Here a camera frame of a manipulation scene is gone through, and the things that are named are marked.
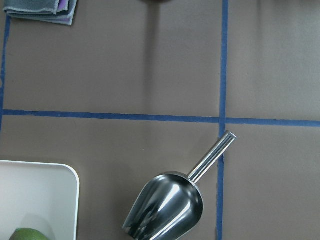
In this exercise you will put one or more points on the steel ice scoop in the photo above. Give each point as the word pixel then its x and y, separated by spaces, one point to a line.
pixel 171 204

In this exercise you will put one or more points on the beige plastic tray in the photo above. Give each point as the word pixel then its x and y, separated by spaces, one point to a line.
pixel 40 196

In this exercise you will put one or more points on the folded grey cloth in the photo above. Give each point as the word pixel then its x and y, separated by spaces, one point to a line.
pixel 51 11

